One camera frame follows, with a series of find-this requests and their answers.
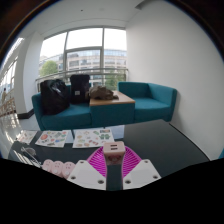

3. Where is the black backpack with label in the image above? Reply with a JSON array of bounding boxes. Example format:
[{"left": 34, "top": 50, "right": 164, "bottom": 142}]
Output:
[{"left": 68, "top": 73, "right": 92, "bottom": 105}]

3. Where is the shiny black bag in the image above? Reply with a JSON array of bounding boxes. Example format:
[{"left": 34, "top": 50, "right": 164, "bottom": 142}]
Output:
[{"left": 39, "top": 78, "right": 71, "bottom": 116}]

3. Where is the teal wood-topped side table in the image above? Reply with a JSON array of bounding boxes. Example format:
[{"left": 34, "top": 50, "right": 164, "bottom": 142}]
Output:
[{"left": 88, "top": 91, "right": 136, "bottom": 129}]

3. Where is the pink power strip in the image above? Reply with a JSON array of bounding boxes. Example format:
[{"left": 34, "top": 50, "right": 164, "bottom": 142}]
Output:
[{"left": 41, "top": 158, "right": 77, "bottom": 180}]

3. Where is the small colourful sticker sheet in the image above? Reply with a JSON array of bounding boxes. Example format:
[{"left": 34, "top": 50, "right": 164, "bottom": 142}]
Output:
[{"left": 15, "top": 129, "right": 39, "bottom": 145}]

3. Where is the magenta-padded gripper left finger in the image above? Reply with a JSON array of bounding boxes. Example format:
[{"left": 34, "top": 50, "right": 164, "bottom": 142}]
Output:
[{"left": 66, "top": 146, "right": 108, "bottom": 191}]

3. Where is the grey power strip cable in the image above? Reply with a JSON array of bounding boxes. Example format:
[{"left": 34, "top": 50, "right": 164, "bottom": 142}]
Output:
[{"left": 19, "top": 145, "right": 43, "bottom": 168}]

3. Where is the teal sofa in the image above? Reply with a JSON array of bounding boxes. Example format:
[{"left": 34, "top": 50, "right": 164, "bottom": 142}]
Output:
[{"left": 31, "top": 84, "right": 93, "bottom": 132}]

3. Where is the metal balcony railing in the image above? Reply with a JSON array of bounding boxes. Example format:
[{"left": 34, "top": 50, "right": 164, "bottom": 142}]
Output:
[{"left": 34, "top": 67, "right": 130, "bottom": 85}]

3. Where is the brown jacket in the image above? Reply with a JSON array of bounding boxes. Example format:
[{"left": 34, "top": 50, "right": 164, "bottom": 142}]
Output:
[{"left": 86, "top": 84, "right": 120, "bottom": 101}]

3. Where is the large glass window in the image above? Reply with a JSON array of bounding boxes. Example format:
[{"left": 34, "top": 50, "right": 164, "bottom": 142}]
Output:
[{"left": 37, "top": 27, "right": 129, "bottom": 91}]

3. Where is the pink charger block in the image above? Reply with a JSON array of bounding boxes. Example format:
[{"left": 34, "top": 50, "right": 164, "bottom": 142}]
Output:
[{"left": 102, "top": 141, "right": 127, "bottom": 166}]

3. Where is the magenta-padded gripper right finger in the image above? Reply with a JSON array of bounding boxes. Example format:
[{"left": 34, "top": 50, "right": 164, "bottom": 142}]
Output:
[{"left": 121, "top": 146, "right": 162, "bottom": 191}]

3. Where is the group of wooden chairs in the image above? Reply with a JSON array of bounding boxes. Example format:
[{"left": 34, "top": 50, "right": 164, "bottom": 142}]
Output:
[{"left": 0, "top": 95, "right": 16, "bottom": 118}]

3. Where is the teal armchair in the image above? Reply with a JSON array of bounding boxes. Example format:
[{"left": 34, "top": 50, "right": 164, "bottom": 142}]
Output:
[{"left": 117, "top": 81, "right": 179, "bottom": 124}]

